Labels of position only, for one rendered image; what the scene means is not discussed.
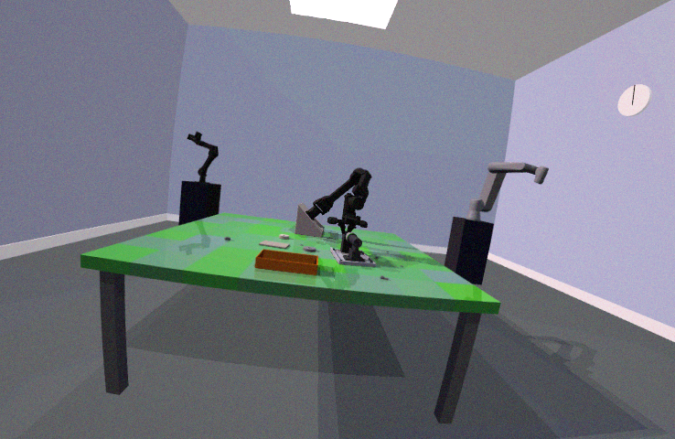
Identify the brown rectangular tray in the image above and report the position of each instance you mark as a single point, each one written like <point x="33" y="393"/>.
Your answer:
<point x="287" y="261"/>

